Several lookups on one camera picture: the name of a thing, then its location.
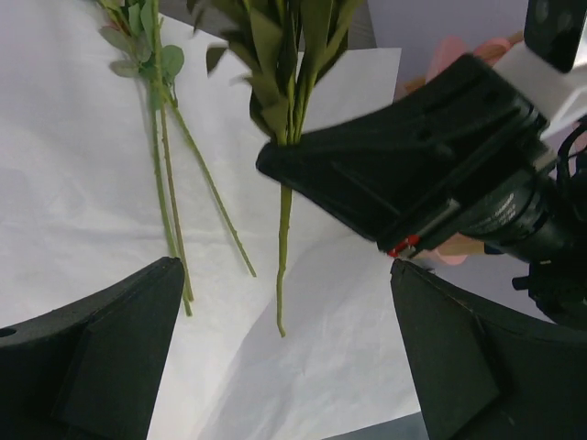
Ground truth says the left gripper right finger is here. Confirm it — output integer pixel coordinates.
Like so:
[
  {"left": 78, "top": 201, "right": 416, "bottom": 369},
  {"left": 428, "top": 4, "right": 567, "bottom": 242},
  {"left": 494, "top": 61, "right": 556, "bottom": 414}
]
[{"left": 391, "top": 259, "right": 586, "bottom": 439}]

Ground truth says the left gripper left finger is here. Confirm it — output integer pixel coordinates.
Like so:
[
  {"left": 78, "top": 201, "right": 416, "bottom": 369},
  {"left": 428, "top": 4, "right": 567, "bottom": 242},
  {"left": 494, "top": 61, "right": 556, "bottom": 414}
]
[{"left": 1, "top": 258, "right": 184, "bottom": 439}]

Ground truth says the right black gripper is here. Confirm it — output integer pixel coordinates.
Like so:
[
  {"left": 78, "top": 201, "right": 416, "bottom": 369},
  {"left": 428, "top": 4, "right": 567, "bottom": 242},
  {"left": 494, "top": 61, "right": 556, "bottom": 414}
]
[{"left": 256, "top": 54, "right": 547, "bottom": 253}]

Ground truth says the green leafy stem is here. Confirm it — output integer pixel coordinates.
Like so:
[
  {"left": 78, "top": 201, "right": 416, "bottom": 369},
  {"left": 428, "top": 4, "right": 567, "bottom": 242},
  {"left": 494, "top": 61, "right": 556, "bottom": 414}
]
[{"left": 192, "top": 0, "right": 368, "bottom": 339}]

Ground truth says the white wrapping paper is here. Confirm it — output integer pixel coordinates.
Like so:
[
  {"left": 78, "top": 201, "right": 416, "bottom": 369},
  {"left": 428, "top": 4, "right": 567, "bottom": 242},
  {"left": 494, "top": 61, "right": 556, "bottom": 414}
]
[{"left": 1, "top": 1, "right": 419, "bottom": 439}]

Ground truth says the pink artificial flower bunch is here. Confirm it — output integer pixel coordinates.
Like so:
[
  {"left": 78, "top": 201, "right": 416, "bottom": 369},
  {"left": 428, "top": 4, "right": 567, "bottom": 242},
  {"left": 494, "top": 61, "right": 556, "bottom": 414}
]
[{"left": 94, "top": 0, "right": 258, "bottom": 317}]

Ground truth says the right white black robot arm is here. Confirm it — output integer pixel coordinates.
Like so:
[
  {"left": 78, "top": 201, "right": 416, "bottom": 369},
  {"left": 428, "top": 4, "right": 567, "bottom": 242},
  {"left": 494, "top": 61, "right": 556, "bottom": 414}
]
[{"left": 256, "top": 54, "right": 586, "bottom": 267}]

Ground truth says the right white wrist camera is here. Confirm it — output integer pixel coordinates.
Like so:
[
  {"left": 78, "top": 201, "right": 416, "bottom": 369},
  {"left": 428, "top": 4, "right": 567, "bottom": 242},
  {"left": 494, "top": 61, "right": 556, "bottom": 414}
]
[{"left": 494, "top": 0, "right": 586, "bottom": 138}]

